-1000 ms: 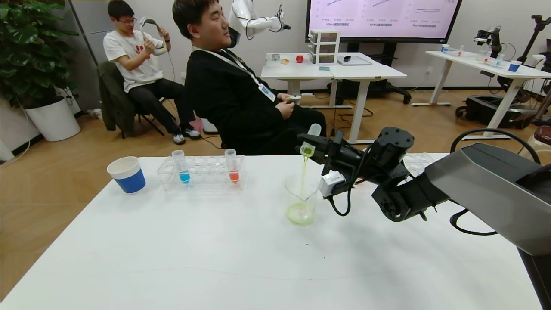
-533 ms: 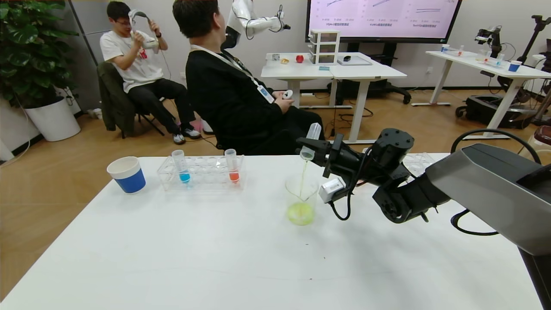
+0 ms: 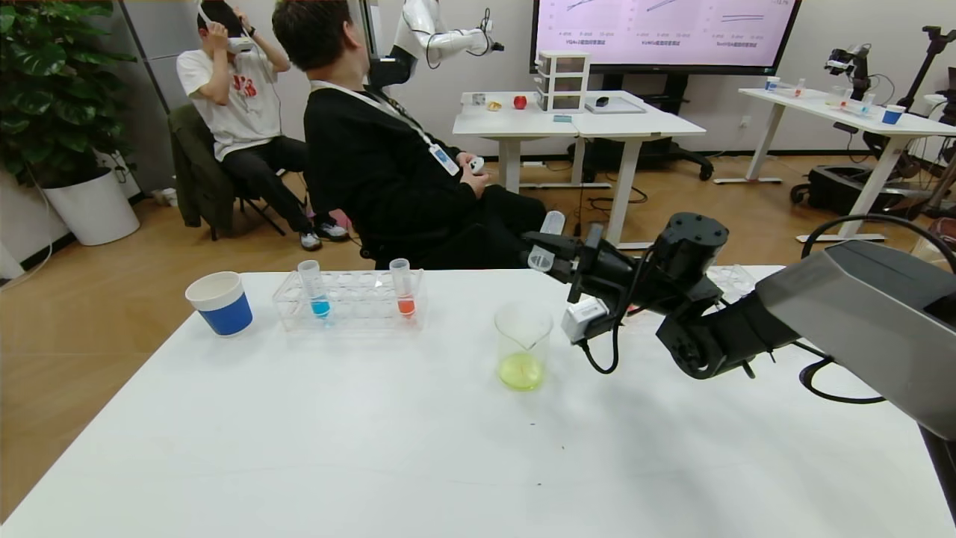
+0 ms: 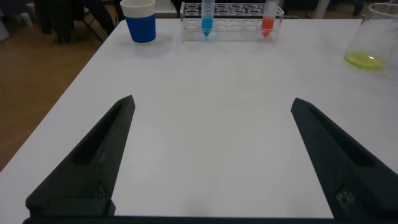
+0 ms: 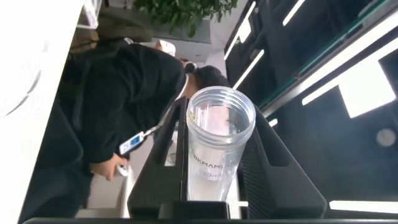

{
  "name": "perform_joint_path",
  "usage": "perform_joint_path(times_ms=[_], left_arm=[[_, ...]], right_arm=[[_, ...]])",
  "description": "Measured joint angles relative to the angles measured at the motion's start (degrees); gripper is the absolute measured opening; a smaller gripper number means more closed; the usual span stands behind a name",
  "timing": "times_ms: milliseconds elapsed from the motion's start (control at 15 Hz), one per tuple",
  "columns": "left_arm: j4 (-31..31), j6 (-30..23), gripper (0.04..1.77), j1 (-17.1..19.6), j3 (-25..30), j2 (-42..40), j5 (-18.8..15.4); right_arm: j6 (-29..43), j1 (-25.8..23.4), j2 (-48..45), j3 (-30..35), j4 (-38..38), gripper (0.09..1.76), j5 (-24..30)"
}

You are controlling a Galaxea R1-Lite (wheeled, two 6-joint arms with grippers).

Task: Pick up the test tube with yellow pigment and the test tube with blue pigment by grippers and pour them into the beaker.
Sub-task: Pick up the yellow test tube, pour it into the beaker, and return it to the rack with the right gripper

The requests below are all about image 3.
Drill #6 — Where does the white plant pot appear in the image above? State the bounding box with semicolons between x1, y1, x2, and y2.
43;168;141;247

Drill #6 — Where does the white mobile robot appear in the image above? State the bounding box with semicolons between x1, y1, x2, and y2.
364;0;505;94

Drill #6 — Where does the person in black jacket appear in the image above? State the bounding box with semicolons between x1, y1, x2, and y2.
271;0;591;271

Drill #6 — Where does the long white desk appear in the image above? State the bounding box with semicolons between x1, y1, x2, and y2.
713;88;956;246

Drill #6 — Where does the white desk with apple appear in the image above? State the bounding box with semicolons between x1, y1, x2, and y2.
453;91;613;192

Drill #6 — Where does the clear glass beaker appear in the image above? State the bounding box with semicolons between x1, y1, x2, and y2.
494;303;554;392

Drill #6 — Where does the large wall display screen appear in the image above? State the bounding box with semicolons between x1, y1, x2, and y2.
530;0;801;75

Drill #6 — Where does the clear acrylic test tube rack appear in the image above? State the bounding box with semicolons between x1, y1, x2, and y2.
616;264;759;318
272;269;425;332

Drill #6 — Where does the white desk with tablet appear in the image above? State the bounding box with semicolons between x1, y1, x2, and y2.
571;93;707;251

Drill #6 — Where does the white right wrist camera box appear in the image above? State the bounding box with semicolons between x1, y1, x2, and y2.
562;295;609;344

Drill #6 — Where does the black wheeled robot base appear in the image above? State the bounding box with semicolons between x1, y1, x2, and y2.
790;166;927;225

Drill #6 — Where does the black display stand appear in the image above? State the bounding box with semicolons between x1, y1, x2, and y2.
568;73;714;185

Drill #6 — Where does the orange pigment test tube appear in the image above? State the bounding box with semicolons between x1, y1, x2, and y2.
389;259;416;319

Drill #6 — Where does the grey tablet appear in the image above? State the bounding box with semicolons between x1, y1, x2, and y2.
584;99;646;117

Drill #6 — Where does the yellow pigment test tube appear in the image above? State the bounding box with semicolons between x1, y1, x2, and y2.
527;211;566;273

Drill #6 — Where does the large green potted plant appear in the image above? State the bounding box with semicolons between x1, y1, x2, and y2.
0;0;139;191

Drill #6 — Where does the white plastic drawer unit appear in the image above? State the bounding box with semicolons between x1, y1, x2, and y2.
536;51;591;115

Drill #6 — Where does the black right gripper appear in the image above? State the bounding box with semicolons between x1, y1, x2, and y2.
520;222;637;304

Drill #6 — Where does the beige plastic stool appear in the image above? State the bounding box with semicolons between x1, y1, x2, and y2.
907;217;956;273

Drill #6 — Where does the white VR headset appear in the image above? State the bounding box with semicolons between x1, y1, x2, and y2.
198;0;256;55

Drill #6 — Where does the blue white paper cup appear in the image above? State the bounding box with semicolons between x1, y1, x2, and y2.
185;271;254;337

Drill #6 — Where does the blue pigment test tube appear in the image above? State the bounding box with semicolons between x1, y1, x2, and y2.
297;259;332;321

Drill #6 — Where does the person in white shirt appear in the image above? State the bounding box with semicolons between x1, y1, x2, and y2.
176;0;350;251

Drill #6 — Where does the dark green jacket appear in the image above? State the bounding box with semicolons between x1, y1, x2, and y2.
169;106;240;232

